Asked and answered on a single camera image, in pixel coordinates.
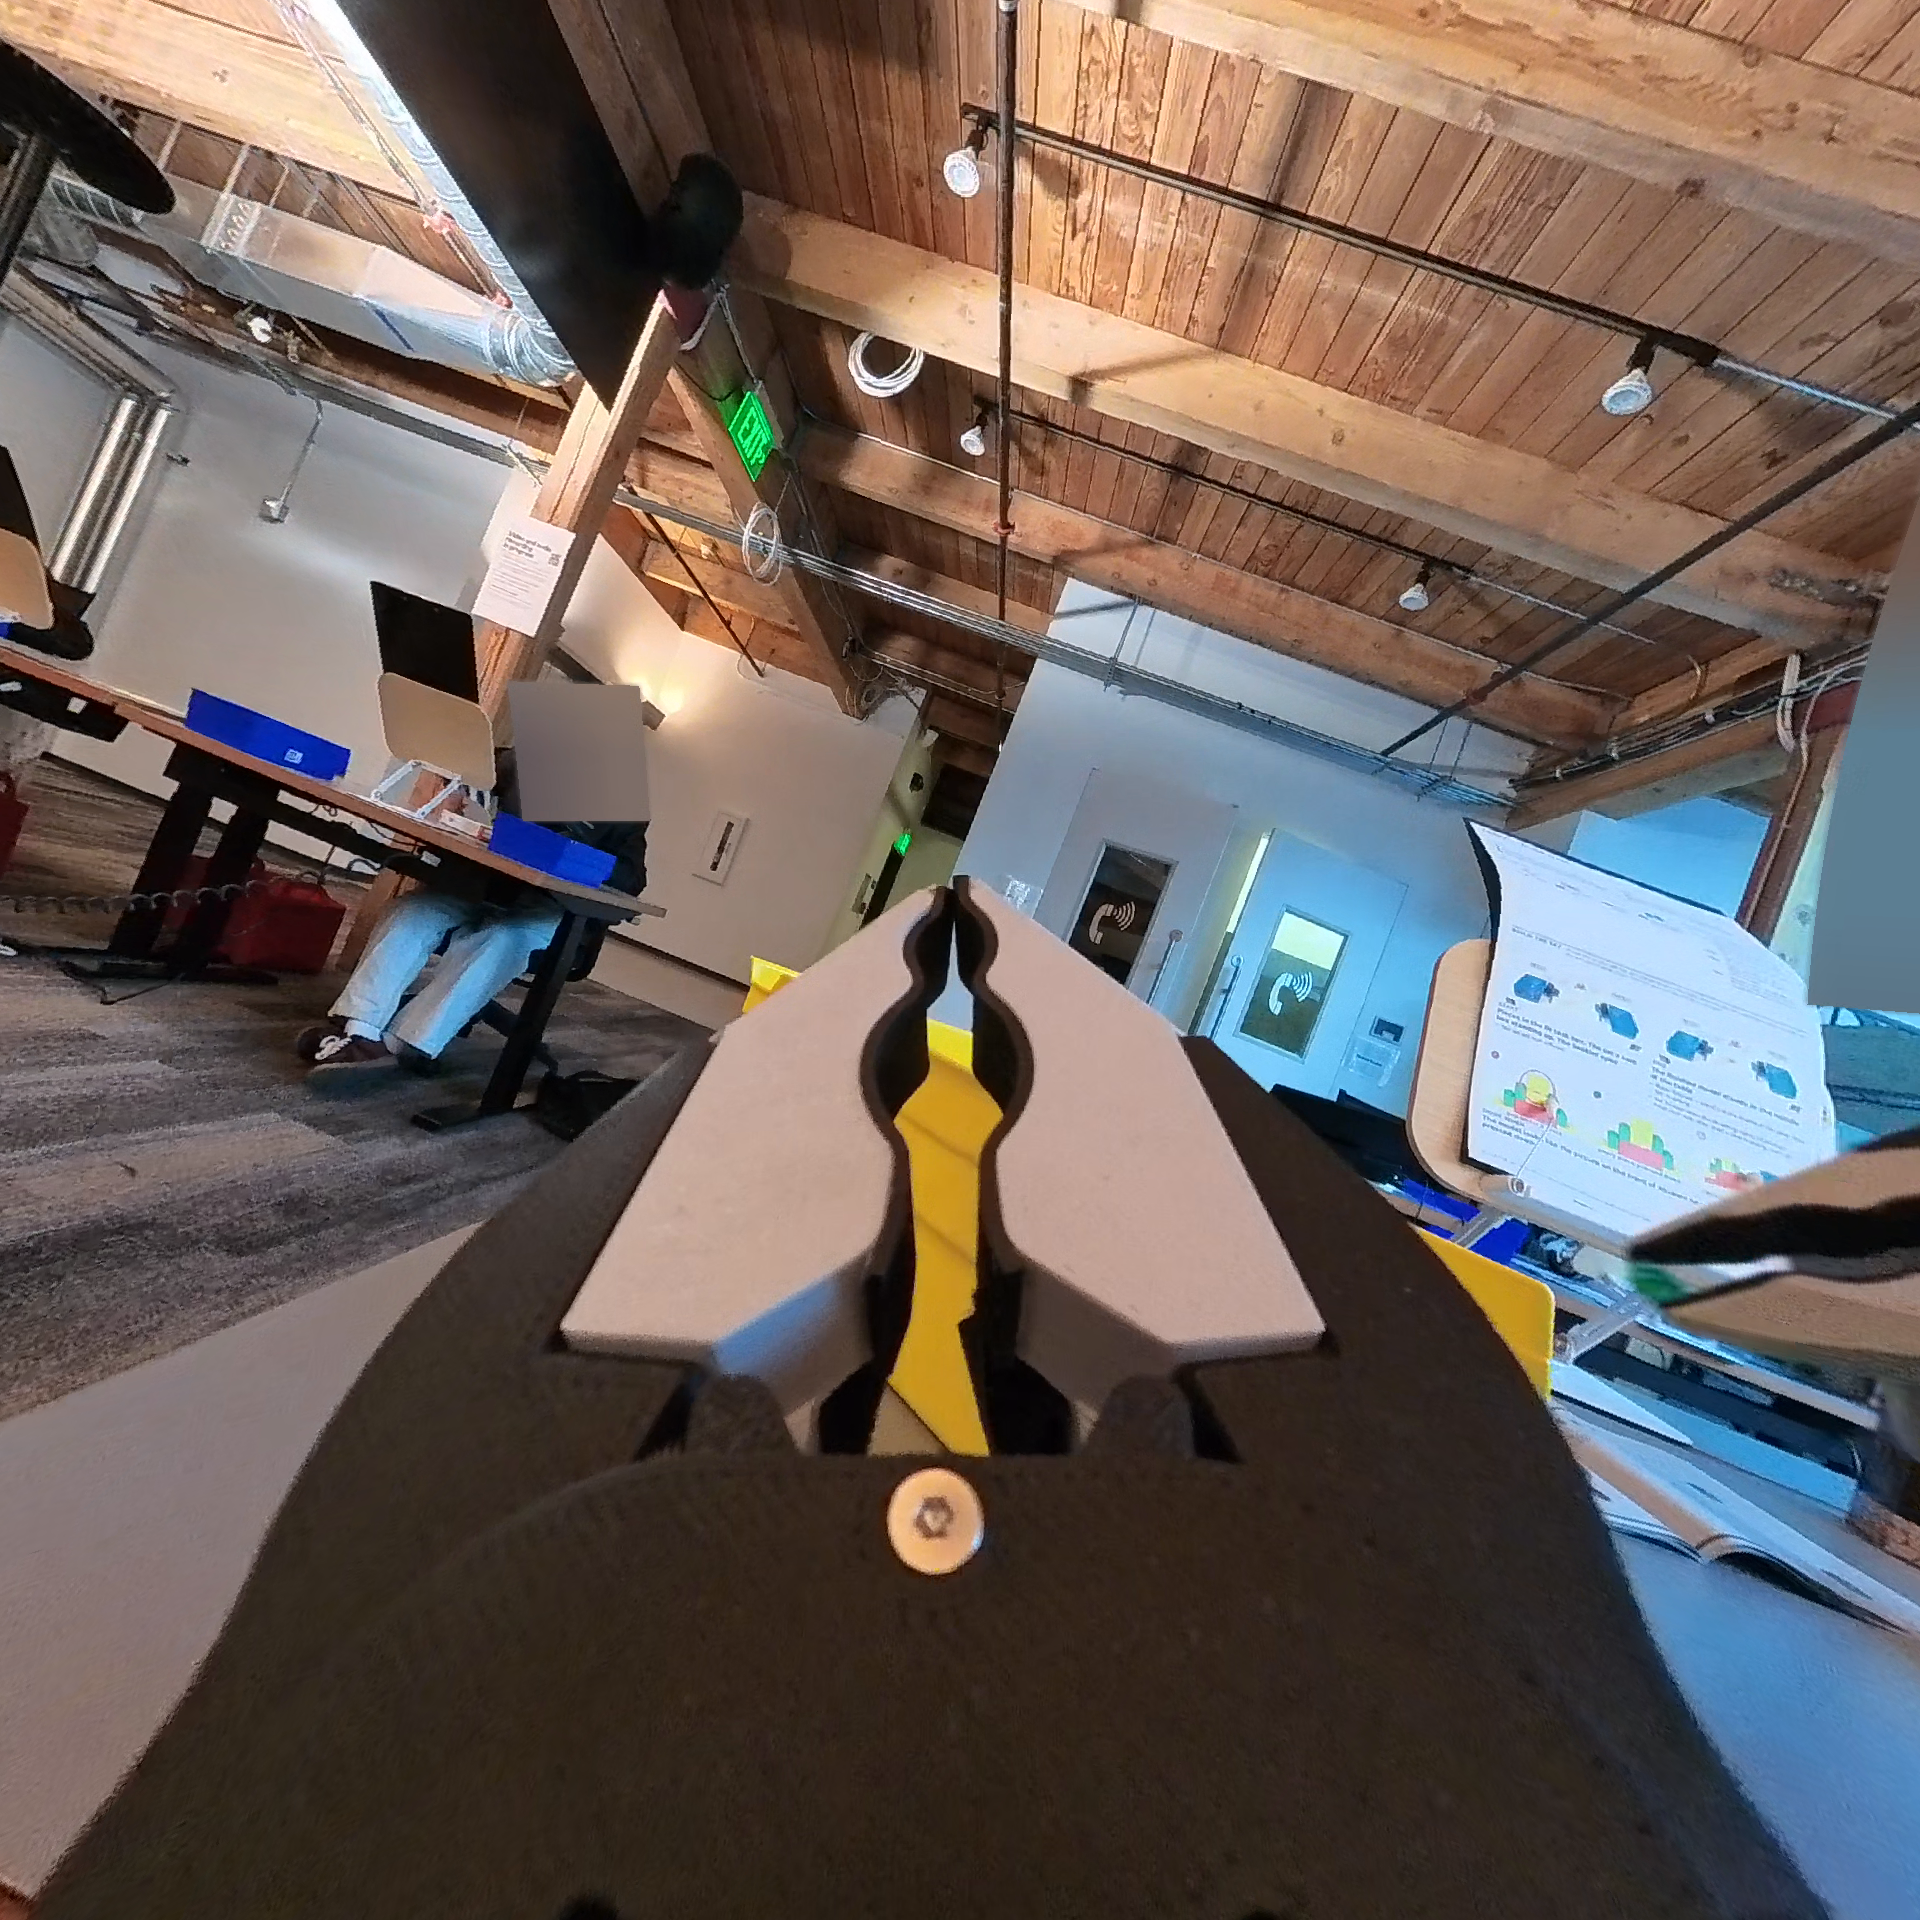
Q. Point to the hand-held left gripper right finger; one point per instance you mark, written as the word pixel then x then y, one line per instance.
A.
pixel 1155 1200

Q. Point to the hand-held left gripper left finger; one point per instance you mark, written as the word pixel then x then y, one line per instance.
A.
pixel 734 1185

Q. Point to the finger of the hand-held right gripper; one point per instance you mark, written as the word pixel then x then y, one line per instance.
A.
pixel 1845 1317
pixel 1829 1222

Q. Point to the green cylinder assembly black rod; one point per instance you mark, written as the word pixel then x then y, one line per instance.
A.
pixel 1658 1281

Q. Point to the grey desk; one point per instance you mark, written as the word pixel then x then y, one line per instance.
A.
pixel 148 1500

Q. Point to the wooden office desk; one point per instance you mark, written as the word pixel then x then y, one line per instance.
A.
pixel 148 721

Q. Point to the black floor bag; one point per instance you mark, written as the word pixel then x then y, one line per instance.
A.
pixel 587 1107

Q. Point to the yellow plastic bin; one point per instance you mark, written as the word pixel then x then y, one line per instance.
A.
pixel 944 1200

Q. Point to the brown speckled board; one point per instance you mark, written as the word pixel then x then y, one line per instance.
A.
pixel 1885 1529

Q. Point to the open white instruction booklet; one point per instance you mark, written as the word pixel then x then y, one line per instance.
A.
pixel 1724 1516

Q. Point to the glass booth door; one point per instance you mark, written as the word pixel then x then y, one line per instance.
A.
pixel 1290 984
pixel 1126 916

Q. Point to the printed instruction sheet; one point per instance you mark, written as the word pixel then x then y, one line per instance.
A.
pixel 1635 1050

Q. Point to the wooden sheet stand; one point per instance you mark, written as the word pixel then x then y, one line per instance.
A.
pixel 435 734
pixel 1443 1065

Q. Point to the blue plastic bin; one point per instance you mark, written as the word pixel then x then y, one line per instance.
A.
pixel 550 852
pixel 268 734

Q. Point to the red bag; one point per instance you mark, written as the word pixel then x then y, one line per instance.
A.
pixel 283 922

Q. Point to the black monitor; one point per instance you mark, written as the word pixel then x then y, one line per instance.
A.
pixel 425 638

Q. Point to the paper notice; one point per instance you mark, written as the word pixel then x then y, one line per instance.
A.
pixel 523 579

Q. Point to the ceiling spotlight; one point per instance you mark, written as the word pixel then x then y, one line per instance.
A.
pixel 1414 593
pixel 963 166
pixel 973 437
pixel 1627 387

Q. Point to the green exit sign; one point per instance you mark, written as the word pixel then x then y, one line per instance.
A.
pixel 752 427

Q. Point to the black ceiling pipe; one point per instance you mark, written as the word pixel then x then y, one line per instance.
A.
pixel 1003 376

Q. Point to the black hanging panel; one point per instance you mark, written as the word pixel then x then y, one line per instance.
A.
pixel 510 181

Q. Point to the silver air duct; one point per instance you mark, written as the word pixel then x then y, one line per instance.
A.
pixel 112 488

